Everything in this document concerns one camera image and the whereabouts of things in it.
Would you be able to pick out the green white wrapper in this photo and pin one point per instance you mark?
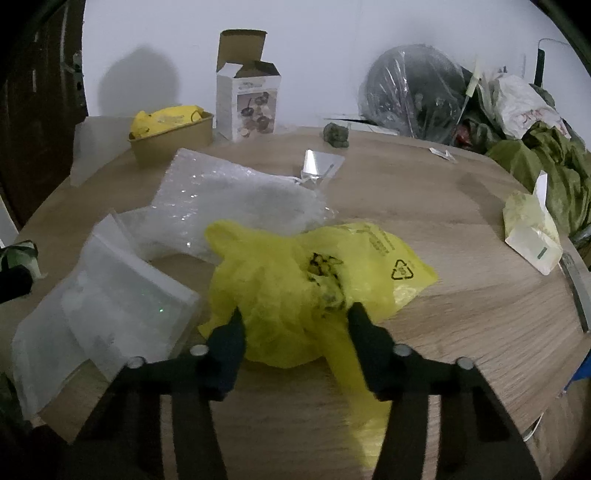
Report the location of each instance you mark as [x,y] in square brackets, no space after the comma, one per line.
[21,256]

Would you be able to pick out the crumpled yellow bag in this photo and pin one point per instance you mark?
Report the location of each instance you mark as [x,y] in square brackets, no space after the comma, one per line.
[161,117]

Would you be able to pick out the clear plastic pouch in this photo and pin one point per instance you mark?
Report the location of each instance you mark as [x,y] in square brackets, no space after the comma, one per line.
[124,295]

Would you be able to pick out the black pan in plastic wrap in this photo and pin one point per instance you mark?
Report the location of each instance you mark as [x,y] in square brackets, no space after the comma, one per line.
[411,92]

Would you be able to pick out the white plastic bag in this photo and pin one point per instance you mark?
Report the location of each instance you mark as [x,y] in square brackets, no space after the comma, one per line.
[521,106]

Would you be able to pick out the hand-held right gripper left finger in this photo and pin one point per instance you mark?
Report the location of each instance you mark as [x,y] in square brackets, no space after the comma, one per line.
[231,355]

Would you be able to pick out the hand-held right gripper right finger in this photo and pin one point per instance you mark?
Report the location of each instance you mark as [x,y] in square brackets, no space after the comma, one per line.
[364,346]

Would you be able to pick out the small white wrapper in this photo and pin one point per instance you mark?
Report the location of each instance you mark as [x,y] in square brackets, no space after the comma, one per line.
[443,154]

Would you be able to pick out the small clear plastic packet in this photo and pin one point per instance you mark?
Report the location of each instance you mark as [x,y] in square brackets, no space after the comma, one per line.
[321,164]

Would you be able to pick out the brown paper bowl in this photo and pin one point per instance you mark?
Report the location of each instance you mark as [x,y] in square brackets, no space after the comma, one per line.
[171,141]

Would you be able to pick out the white open cardboard box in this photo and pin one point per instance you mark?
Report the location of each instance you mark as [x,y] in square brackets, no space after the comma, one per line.
[249,97]

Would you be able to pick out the yellow plastic bag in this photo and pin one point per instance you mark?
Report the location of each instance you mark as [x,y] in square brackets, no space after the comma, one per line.
[272,286]

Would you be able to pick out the bubble wrap bag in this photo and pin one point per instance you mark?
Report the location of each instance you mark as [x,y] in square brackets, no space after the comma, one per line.
[221,198]

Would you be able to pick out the pale yellow paper packet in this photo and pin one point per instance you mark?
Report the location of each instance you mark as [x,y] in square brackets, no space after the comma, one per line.
[526,226]

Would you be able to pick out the green cloth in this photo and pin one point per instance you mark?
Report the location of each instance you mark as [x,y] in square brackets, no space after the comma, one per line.
[554,166]

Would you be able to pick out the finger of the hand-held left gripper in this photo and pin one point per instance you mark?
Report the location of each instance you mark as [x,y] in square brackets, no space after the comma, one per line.
[14,284]

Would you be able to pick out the brown door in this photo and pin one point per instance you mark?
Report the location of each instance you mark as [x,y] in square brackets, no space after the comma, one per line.
[41,115]

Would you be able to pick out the small green figurine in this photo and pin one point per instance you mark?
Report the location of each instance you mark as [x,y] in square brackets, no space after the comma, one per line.
[336,134]

